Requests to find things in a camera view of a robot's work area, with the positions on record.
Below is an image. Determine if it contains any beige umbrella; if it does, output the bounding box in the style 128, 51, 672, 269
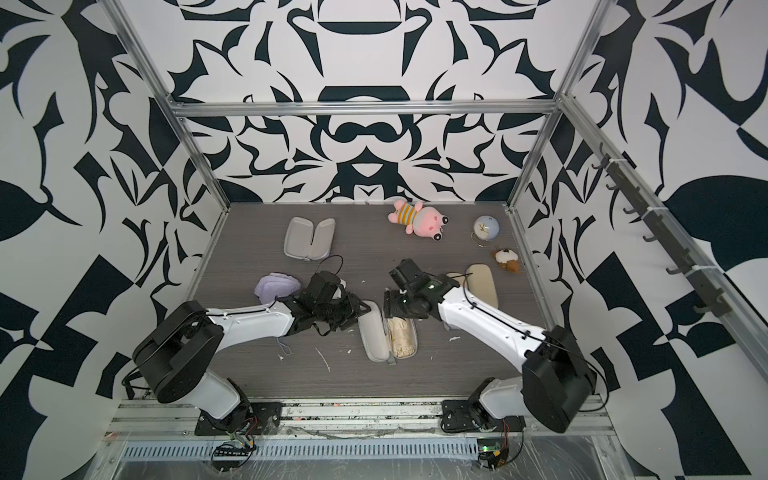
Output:
387, 317, 417, 359

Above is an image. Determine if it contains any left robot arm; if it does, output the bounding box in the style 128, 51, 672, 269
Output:
132, 271, 372, 431

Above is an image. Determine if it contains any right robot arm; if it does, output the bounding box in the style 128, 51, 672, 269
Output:
385, 259, 598, 433

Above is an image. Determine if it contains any pink plush toy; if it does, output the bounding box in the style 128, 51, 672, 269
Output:
388, 200, 449, 241

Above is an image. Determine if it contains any brown white plush toy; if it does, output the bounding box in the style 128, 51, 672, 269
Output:
493, 248, 521, 273

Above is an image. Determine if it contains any blue alarm clock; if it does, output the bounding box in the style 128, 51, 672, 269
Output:
471, 215, 501, 247

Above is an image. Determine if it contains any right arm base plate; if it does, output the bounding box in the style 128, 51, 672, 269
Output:
440, 400, 526, 434

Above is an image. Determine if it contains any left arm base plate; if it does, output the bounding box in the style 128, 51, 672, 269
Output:
194, 401, 284, 436

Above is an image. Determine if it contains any wall hook rack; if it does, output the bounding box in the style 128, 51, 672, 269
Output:
594, 145, 733, 318

